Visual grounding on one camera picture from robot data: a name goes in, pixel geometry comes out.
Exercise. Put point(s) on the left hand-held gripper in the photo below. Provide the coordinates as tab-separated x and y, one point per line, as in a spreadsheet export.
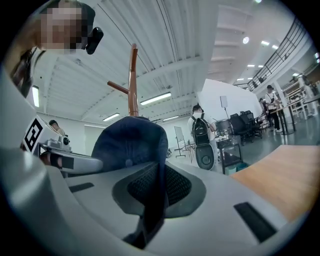
33	135

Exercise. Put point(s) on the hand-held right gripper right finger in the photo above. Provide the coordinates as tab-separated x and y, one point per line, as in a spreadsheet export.
215	200

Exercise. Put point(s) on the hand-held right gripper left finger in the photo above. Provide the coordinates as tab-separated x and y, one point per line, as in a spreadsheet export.
100	197

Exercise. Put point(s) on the navy blue cap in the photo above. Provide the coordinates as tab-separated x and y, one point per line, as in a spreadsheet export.
130	142

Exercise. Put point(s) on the brown wooden coat rack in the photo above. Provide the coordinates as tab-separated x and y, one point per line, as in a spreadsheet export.
133	95

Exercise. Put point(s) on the teal bin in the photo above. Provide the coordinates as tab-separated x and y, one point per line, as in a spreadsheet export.
242	166

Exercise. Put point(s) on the black metal cart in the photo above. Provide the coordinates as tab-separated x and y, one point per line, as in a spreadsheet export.
228	150

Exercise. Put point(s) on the long ceiling lamp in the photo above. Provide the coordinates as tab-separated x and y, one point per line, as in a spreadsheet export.
35	96
111	117
155	98

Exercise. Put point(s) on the black backpack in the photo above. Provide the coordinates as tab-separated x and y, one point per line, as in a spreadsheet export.
200	131

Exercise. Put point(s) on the white rolling whiteboard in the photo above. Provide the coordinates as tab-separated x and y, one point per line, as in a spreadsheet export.
179	136

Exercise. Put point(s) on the black drum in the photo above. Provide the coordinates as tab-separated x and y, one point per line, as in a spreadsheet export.
223	126

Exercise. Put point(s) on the row of black office chairs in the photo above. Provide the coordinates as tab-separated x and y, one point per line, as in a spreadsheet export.
246	125

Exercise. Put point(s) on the light panel on stand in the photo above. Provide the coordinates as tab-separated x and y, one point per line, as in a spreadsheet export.
224	102

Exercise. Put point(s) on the tall black-legged table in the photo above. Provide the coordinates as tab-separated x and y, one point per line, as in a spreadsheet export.
285	117

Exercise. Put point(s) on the person's torso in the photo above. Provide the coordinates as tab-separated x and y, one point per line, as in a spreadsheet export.
23	72

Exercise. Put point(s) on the white storage shelves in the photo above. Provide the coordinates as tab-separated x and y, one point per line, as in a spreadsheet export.
302	95

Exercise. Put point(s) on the person's head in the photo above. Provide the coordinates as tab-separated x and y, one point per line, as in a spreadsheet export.
62	27

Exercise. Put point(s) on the black balcony railing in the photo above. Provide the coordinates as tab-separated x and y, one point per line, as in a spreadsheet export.
275	57

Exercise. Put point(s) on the black head camera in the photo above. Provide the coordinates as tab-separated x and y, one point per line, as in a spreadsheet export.
94	40

